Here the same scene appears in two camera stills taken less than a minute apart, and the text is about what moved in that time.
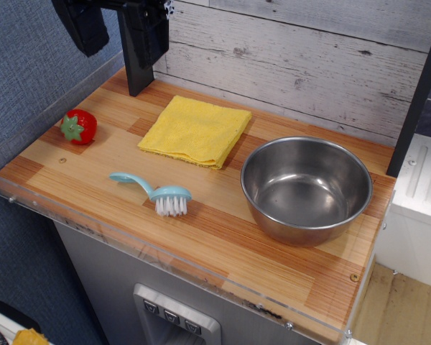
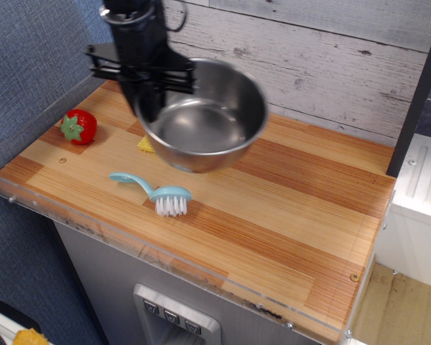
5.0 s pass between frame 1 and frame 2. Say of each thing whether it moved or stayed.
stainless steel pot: moved
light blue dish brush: stayed
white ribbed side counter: stayed
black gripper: moved
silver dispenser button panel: stayed
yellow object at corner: stayed
